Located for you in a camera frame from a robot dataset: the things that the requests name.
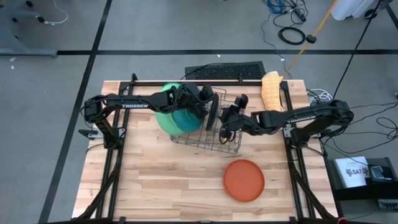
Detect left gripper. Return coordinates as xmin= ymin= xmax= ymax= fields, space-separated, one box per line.
xmin=184 ymin=88 xmax=215 ymax=119

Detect black hanging cable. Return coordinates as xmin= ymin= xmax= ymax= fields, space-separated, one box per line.
xmin=332 ymin=0 xmax=384 ymax=100

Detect black device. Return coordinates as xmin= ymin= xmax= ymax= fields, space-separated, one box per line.
xmin=368 ymin=166 xmax=393 ymax=182

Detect white trash bin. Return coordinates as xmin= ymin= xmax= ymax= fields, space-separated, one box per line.
xmin=330 ymin=0 xmax=379 ymax=21

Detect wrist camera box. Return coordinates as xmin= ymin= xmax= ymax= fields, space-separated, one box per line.
xmin=233 ymin=93 xmax=249 ymax=110
xmin=198 ymin=83 xmax=216 ymax=101

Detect black power strip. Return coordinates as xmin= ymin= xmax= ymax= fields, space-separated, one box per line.
xmin=291 ymin=5 xmax=308 ymax=23

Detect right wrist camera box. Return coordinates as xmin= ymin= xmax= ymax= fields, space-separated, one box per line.
xmin=233 ymin=93 xmax=249 ymax=110

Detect blue cable bundle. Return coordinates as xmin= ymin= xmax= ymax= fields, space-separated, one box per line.
xmin=263 ymin=0 xmax=287 ymax=15

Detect teal plate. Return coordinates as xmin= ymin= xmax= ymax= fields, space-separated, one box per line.
xmin=172 ymin=107 xmax=205 ymax=134

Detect grey desk base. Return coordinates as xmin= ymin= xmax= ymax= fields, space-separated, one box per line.
xmin=0 ymin=0 xmax=58 ymax=57

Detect white floor cable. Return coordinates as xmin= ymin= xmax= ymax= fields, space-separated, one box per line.
xmin=43 ymin=0 xmax=69 ymax=26

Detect light green plate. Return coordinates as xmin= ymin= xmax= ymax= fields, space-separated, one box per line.
xmin=166 ymin=107 xmax=191 ymax=137
xmin=154 ymin=82 xmax=184 ymax=137

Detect black keyboard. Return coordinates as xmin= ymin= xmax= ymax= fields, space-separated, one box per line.
xmin=184 ymin=60 xmax=267 ymax=81

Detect grey wire dish rack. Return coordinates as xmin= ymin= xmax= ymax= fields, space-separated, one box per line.
xmin=169 ymin=86 xmax=244 ymax=155

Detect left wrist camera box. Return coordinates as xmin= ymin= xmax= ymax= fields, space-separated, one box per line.
xmin=198 ymin=83 xmax=216 ymax=101

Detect orange plate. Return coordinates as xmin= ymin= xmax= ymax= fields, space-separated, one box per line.
xmin=223 ymin=159 xmax=266 ymax=203

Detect white cable bundle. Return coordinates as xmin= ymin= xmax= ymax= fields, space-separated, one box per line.
xmin=306 ymin=88 xmax=334 ymax=106

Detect dark grey plate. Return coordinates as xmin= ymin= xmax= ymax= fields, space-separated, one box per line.
xmin=205 ymin=92 xmax=220 ymax=132

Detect black aluminium table frame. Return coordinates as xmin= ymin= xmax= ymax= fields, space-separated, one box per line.
xmin=72 ymin=73 xmax=348 ymax=224

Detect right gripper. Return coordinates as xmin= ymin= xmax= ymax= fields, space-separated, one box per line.
xmin=219 ymin=105 xmax=261 ymax=144

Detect yellow hanging cable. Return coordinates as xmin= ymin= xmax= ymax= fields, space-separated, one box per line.
xmin=281 ymin=0 xmax=340 ymax=78

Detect rolled cream checked towel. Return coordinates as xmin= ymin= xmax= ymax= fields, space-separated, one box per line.
xmin=261 ymin=70 xmax=285 ymax=112

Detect black cart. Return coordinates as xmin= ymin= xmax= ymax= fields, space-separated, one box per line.
xmin=325 ymin=157 xmax=398 ymax=202

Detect coiled black cable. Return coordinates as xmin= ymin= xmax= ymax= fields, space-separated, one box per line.
xmin=277 ymin=26 xmax=307 ymax=46

